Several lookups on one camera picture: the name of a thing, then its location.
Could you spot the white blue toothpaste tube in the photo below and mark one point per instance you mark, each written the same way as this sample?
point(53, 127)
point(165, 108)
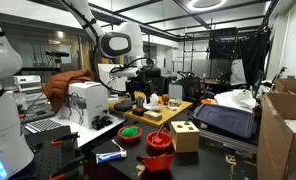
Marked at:
point(109, 156)

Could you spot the white box dog print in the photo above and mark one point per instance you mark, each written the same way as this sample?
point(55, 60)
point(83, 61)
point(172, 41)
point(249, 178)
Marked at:
point(88, 103)

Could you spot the orange black clamp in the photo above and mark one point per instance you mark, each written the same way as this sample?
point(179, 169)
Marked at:
point(64, 138)
point(68, 166)

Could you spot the white spoon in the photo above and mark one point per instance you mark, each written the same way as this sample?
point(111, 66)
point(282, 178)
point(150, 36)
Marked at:
point(117, 145)

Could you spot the black office chair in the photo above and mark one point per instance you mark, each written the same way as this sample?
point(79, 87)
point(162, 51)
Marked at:
point(189, 86)

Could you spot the orange square block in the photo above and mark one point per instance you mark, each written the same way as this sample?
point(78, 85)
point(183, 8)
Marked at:
point(158, 140)

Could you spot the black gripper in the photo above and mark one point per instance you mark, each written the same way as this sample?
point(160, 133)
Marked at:
point(139, 86)

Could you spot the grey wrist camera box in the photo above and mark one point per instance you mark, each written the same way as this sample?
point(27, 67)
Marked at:
point(128, 71)

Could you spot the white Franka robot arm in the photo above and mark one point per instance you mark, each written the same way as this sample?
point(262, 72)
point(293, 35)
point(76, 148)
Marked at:
point(118, 43)

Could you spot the white printer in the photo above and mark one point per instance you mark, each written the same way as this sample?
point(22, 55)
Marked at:
point(28, 83)

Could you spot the wooden shape sorter box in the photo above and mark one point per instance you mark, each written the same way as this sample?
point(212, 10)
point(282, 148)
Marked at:
point(184, 138)

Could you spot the dark blue plastic lid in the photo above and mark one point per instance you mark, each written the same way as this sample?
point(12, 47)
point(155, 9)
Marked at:
point(224, 120)

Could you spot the brown jacket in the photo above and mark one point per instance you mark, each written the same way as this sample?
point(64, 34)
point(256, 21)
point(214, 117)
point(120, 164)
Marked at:
point(61, 86)

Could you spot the small black gadgets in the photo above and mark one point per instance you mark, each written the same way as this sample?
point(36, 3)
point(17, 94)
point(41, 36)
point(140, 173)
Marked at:
point(101, 122)

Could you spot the green plush toy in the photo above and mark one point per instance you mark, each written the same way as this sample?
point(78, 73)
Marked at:
point(129, 132)

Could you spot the black curtain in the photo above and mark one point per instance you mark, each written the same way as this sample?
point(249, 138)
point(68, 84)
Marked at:
point(241, 53)

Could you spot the small open cardboard box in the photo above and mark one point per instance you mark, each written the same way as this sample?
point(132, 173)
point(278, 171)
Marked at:
point(289, 85)

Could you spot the black oval pouch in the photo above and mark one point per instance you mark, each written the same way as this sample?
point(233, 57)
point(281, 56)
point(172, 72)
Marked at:
point(123, 106)

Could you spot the black box red label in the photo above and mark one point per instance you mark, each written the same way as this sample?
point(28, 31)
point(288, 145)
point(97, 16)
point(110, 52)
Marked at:
point(139, 111)

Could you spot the pile of white papers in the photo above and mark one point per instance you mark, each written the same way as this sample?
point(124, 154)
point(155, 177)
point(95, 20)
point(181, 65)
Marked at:
point(236, 98)

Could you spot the grey keyboard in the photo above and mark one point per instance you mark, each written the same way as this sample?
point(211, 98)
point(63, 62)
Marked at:
point(43, 125)

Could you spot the flat brown cardboard box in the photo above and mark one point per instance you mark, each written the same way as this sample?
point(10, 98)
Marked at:
point(153, 115)

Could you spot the black camera on stand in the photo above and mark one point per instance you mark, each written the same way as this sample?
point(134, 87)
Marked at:
point(56, 53)

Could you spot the wooden desk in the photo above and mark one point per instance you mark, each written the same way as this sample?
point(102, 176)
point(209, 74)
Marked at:
point(174, 111)

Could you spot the black pegboard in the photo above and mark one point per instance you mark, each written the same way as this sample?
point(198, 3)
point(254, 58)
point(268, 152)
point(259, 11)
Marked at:
point(44, 156)

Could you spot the tan paper scrap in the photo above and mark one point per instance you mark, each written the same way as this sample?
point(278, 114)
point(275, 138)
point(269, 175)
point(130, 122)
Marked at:
point(140, 170)

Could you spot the white plastic fork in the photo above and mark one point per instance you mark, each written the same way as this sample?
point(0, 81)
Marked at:
point(159, 131)

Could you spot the large cardboard box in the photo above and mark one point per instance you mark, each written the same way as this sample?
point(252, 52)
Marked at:
point(274, 140)

